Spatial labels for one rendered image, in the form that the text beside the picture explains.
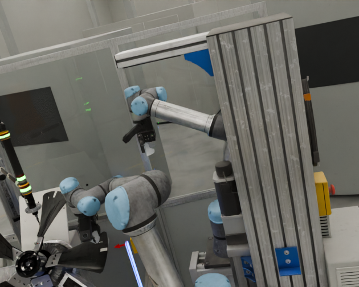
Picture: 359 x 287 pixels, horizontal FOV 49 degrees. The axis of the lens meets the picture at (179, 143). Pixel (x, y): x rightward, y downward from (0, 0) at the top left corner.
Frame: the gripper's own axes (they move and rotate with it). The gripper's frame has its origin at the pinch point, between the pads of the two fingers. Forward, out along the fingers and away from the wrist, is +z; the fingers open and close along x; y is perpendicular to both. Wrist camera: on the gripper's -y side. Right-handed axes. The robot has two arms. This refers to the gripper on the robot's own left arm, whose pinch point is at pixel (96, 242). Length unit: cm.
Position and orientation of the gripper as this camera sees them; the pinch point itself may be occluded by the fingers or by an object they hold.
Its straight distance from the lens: 184.2
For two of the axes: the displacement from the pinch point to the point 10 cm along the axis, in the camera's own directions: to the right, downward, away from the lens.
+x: -9.7, 2.2, 0.4
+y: -1.0, -5.8, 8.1
